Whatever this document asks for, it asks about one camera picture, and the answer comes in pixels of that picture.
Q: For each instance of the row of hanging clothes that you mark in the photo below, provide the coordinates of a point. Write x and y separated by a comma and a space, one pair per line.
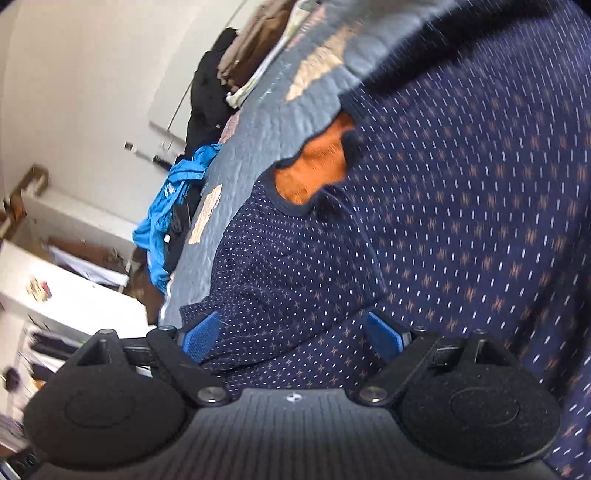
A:
46, 346

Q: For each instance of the white wardrobe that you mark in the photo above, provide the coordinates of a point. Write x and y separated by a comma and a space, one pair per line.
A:
83, 295

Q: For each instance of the black hairbrush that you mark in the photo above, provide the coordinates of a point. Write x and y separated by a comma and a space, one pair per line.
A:
161, 161

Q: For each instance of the blue jacket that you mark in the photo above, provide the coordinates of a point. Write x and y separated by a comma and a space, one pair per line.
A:
157, 221

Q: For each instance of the grey quilted bedspread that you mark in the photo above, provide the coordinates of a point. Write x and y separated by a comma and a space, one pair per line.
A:
258, 138

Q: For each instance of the brown garment heap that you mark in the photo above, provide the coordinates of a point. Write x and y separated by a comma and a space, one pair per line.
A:
143, 286

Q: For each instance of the black crumpled garment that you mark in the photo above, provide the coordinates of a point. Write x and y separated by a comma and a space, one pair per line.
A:
178, 230

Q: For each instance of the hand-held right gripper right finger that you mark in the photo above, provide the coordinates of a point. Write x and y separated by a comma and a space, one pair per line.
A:
383, 334

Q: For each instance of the brown hanging garment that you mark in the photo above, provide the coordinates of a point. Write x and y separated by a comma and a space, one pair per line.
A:
83, 249

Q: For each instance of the cartoon mouse sticker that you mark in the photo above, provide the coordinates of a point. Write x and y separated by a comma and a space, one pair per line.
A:
39, 288

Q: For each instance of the white hanging shirt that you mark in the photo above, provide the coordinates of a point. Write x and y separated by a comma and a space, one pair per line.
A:
92, 272

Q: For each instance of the stack of brown folded clothes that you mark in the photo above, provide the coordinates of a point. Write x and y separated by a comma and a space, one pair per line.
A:
258, 41

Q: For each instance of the navy dotted sweater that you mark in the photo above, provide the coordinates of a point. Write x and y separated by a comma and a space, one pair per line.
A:
461, 184

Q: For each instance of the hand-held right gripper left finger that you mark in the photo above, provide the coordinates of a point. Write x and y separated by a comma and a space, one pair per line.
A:
201, 339

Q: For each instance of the black coat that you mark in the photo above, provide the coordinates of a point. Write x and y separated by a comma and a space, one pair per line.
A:
207, 101

